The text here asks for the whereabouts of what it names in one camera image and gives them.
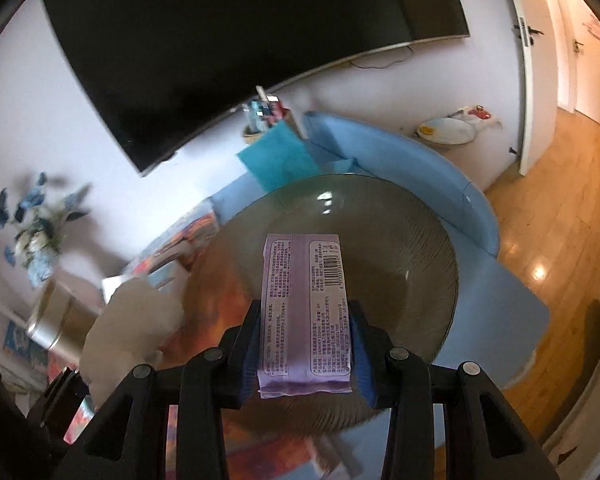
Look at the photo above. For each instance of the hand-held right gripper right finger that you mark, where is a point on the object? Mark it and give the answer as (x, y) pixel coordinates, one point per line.
(362, 375)

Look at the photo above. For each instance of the white door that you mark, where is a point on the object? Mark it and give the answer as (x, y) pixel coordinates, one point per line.
(535, 85)

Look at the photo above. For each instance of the teal cloth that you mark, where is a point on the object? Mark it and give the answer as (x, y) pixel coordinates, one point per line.
(280, 160)

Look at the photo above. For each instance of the dark glass bowl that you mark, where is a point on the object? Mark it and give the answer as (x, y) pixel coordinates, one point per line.
(390, 260)

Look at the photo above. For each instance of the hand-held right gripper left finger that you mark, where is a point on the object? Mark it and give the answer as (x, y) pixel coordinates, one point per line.
(250, 370)

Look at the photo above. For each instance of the light blue mat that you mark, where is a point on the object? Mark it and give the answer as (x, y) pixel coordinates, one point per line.
(405, 160)

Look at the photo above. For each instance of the blue artificial flowers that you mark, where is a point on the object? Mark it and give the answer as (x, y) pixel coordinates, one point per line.
(35, 240)

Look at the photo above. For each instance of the purple tissue packet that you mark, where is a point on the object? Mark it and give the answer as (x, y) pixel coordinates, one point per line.
(305, 310)

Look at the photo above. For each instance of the silver metal can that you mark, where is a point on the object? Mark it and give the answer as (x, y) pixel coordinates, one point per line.
(55, 325)

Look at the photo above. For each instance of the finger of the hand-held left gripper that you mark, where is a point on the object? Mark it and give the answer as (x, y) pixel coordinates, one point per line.
(60, 405)

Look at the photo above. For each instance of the floral tablecloth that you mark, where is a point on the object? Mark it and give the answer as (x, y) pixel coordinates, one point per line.
(280, 455)

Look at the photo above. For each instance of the desk organizer with pens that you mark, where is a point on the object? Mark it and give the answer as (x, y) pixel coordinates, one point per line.
(260, 120)

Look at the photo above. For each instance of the beige fabric furniture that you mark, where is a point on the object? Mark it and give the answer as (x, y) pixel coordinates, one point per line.
(590, 410)

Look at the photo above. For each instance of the black wall television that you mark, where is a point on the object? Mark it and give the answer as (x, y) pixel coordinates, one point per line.
(230, 35)

